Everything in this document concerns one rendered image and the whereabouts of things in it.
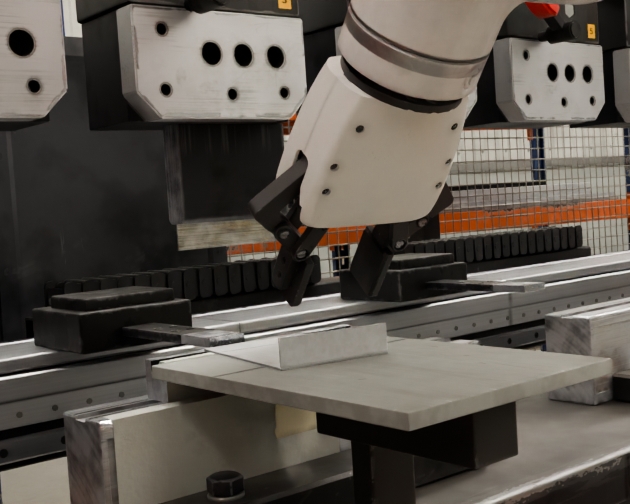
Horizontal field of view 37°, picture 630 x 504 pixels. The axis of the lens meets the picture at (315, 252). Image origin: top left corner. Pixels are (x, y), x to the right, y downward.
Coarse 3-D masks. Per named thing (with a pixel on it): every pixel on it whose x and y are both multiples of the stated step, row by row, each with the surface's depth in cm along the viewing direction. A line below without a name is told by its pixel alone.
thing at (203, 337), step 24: (120, 288) 97; (144, 288) 95; (168, 288) 94; (48, 312) 92; (72, 312) 88; (96, 312) 87; (120, 312) 89; (144, 312) 90; (168, 312) 92; (48, 336) 92; (72, 336) 88; (96, 336) 87; (120, 336) 89; (144, 336) 86; (168, 336) 82; (192, 336) 79; (216, 336) 78; (240, 336) 79
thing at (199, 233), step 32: (192, 128) 72; (224, 128) 74; (256, 128) 75; (192, 160) 72; (224, 160) 73; (256, 160) 75; (192, 192) 72; (224, 192) 73; (256, 192) 75; (192, 224) 73; (224, 224) 75; (256, 224) 76
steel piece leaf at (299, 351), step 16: (288, 336) 63; (304, 336) 64; (320, 336) 64; (336, 336) 65; (352, 336) 65; (368, 336) 66; (384, 336) 67; (224, 352) 71; (240, 352) 71; (256, 352) 70; (272, 352) 70; (288, 352) 63; (304, 352) 64; (320, 352) 64; (336, 352) 65; (352, 352) 65; (368, 352) 66; (384, 352) 67; (272, 368) 64; (288, 368) 63
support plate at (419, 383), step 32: (416, 352) 67; (448, 352) 66; (480, 352) 65; (512, 352) 64; (544, 352) 63; (192, 384) 64; (224, 384) 61; (256, 384) 59; (288, 384) 58; (320, 384) 57; (352, 384) 57; (384, 384) 56; (416, 384) 55; (448, 384) 55; (480, 384) 54; (512, 384) 54; (544, 384) 55; (352, 416) 52; (384, 416) 50; (416, 416) 49; (448, 416) 50
